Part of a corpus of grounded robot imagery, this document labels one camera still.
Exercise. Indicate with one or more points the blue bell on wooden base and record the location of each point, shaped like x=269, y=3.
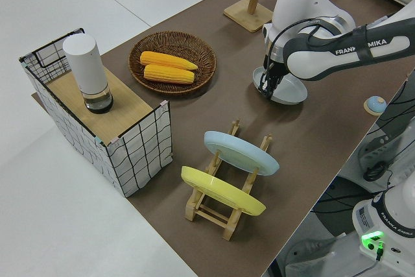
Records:
x=374, y=103

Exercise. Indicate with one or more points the yellow corn cob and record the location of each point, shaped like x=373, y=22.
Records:
x=168, y=74
x=162, y=59

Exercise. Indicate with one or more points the gray ceramic plate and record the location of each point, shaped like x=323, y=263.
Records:
x=290, y=92

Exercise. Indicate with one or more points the brown wicker basket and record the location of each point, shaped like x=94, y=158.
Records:
x=168, y=43

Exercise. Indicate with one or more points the pink binder clip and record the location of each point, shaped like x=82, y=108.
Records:
x=114, y=141
x=164, y=105

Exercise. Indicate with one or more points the white cylindrical bottle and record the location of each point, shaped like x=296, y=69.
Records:
x=86, y=63

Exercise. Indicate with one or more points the yellow plate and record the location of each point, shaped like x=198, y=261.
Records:
x=220, y=189

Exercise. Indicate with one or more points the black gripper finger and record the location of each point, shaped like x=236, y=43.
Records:
x=271, y=87
x=279, y=83

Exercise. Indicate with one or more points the wooden board lid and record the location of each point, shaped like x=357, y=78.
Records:
x=123, y=108

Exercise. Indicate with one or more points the brown table mat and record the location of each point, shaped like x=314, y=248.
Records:
x=194, y=111

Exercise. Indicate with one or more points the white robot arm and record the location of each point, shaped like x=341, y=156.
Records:
x=324, y=63

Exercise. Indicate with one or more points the gray power strip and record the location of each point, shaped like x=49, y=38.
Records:
x=373, y=157

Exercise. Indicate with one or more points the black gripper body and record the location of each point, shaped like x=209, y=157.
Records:
x=275, y=67

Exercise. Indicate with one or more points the wooden plate rack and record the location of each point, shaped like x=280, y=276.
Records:
x=190, y=212

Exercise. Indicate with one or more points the light blue plate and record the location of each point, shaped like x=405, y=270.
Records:
x=240, y=153

